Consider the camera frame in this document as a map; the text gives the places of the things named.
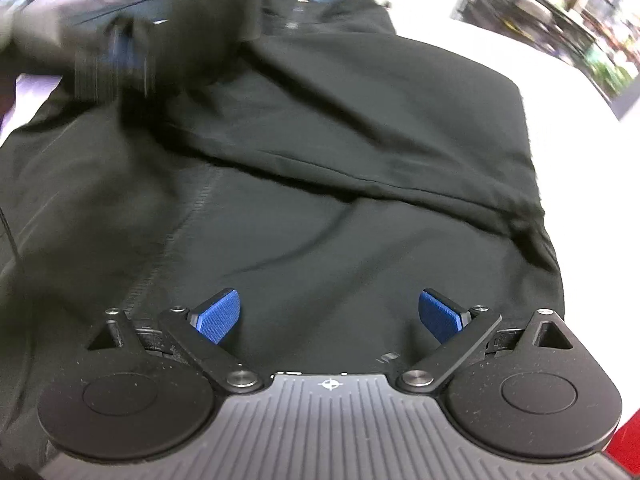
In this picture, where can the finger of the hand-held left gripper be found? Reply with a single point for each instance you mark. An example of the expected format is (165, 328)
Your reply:
(121, 50)

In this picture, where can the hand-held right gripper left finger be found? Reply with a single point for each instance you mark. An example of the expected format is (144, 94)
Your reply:
(218, 318)

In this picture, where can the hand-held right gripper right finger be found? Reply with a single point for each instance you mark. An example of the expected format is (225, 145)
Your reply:
(440, 318)

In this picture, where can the black zip jacket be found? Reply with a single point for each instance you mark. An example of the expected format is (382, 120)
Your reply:
(310, 200)

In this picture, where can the floral bed sheet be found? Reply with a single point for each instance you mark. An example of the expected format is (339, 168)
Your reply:
(575, 185)

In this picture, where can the red object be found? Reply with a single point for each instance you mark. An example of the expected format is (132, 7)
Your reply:
(625, 452)

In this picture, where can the black shelf rack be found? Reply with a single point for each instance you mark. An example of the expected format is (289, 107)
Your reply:
(565, 15)

